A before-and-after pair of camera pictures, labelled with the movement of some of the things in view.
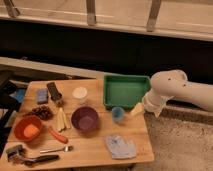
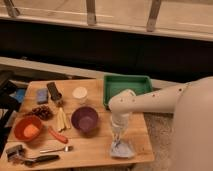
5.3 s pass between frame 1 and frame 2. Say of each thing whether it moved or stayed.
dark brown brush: stayed
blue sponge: stayed
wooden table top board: stayed
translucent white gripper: moved
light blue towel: moved
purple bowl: stayed
